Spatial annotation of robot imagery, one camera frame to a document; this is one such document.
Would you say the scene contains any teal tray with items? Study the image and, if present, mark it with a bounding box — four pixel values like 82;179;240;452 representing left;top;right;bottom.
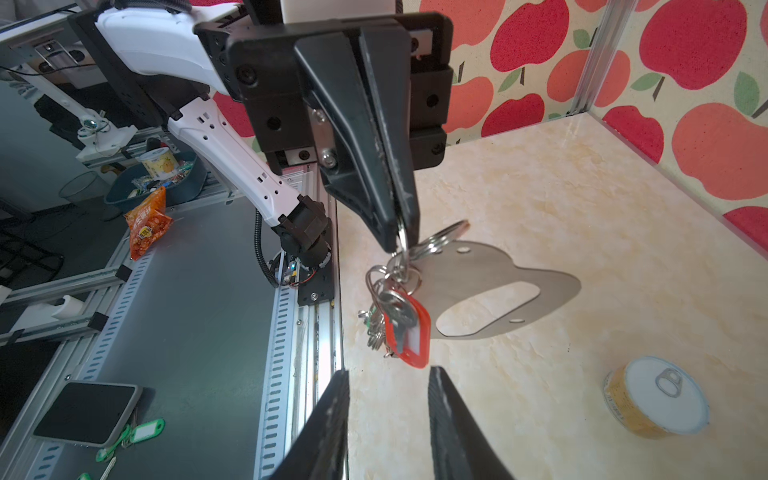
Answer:
104;152;208;213

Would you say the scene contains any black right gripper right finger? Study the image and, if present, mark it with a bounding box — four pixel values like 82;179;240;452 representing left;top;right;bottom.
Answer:
427;366;514;480

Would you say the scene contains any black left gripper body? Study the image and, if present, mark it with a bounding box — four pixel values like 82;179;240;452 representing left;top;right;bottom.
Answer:
194;12;453;174

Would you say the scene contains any metal car-shaped key holder plate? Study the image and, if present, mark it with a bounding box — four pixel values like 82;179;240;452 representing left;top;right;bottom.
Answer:
358;218;583;352

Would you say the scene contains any red framed tag with key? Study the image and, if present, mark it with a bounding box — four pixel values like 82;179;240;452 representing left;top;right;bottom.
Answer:
378;288;432;369

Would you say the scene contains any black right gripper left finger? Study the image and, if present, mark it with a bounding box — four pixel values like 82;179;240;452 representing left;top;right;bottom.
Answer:
271;369;350;480

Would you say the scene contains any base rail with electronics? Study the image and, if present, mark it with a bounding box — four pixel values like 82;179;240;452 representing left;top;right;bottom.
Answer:
253;169;343;479

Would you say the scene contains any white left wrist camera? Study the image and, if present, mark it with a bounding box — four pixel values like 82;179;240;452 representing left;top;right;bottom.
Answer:
280;0;396;24

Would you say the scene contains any black smartphone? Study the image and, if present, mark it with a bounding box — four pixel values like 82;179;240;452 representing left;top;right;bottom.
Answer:
32;381;143;447

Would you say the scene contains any aluminium corner post left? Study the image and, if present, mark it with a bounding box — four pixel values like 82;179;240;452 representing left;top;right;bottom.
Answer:
568;0;637;116

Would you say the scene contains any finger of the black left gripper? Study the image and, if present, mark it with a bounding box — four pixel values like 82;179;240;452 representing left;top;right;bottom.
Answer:
359;24;420;243
294;32;397;252

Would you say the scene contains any snack bag orange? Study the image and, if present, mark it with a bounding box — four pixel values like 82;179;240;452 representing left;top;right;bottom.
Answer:
125;187;173;261

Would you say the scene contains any green key tag outside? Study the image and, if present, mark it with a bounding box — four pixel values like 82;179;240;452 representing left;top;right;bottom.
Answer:
95;419;166;463

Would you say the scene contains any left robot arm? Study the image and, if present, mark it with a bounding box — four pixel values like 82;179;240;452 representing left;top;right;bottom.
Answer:
68;1;453;268

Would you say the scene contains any small round tin can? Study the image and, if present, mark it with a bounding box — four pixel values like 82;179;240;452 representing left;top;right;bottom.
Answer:
603;356;710;439

